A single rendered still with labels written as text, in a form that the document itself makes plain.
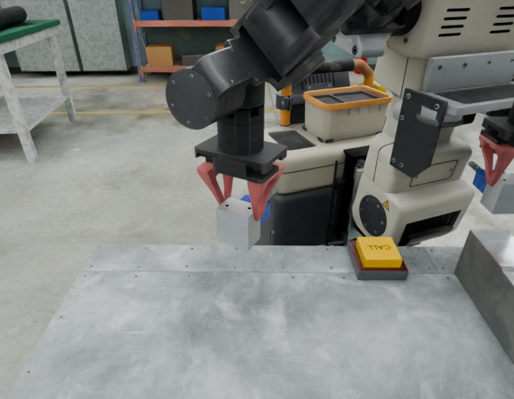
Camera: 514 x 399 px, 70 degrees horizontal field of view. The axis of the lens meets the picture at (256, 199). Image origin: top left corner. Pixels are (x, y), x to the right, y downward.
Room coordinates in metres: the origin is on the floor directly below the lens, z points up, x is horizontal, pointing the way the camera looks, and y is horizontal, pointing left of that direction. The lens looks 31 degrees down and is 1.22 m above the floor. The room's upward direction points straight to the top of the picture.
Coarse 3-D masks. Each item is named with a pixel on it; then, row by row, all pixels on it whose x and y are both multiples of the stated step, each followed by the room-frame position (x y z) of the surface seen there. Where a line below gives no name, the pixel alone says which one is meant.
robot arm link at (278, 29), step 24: (264, 0) 0.38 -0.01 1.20; (288, 0) 0.39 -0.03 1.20; (312, 0) 0.36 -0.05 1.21; (336, 0) 0.35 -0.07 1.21; (360, 0) 0.38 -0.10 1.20; (264, 24) 0.38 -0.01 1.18; (288, 24) 0.38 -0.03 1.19; (312, 24) 0.36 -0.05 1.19; (336, 24) 0.37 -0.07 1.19; (264, 48) 0.39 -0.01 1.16; (288, 48) 0.37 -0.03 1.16; (312, 48) 0.37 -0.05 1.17; (288, 72) 0.38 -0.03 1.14
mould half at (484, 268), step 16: (480, 240) 0.43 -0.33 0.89; (496, 240) 0.43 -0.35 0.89; (512, 240) 0.43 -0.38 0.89; (464, 256) 0.45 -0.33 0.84; (480, 256) 0.42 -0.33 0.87; (496, 256) 0.39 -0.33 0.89; (512, 256) 0.39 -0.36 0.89; (464, 272) 0.43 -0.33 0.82; (480, 272) 0.40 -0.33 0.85; (496, 272) 0.38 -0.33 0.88; (512, 272) 0.36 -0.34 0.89; (464, 288) 0.42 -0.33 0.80; (480, 288) 0.39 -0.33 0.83; (496, 288) 0.36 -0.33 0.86; (512, 288) 0.34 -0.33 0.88; (480, 304) 0.38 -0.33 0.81; (496, 304) 0.35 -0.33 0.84; (512, 304) 0.33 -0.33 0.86; (496, 320) 0.34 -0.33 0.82; (512, 320) 0.32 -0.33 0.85; (496, 336) 0.33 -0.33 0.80; (512, 336) 0.31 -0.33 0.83; (512, 352) 0.30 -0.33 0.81
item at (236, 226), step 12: (228, 204) 0.42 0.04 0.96; (240, 204) 0.42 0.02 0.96; (216, 216) 0.41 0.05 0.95; (228, 216) 0.40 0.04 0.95; (240, 216) 0.39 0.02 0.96; (252, 216) 0.40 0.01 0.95; (264, 216) 0.44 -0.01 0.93; (228, 228) 0.40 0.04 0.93; (240, 228) 0.39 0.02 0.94; (252, 228) 0.40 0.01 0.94; (228, 240) 0.40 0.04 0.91; (240, 240) 0.39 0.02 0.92; (252, 240) 0.40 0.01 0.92
